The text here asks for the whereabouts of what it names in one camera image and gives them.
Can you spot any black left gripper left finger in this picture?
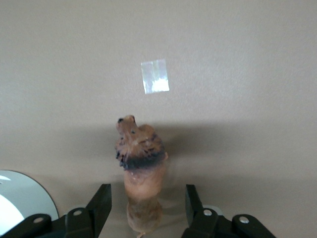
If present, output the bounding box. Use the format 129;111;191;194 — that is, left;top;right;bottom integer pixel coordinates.
64;183;112;238

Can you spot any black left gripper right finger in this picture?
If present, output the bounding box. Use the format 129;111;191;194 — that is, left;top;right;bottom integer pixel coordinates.
180;184;232;238

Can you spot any brown lion statue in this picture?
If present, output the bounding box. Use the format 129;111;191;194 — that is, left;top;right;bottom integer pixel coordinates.
114;115;169;238

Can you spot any white round scale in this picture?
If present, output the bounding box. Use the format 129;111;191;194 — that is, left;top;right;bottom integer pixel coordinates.
0;170;59;236

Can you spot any clear tape piece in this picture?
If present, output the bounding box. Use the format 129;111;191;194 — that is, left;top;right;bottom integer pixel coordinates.
140;59;170;95

